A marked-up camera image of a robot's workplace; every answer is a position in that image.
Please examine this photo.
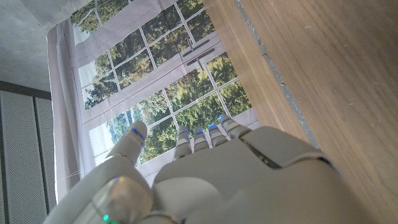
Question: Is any printed window backdrop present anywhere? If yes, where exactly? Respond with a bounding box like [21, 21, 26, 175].
[46, 0, 262, 200]

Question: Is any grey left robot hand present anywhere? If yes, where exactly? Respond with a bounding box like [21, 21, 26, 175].
[43, 114, 377, 224]

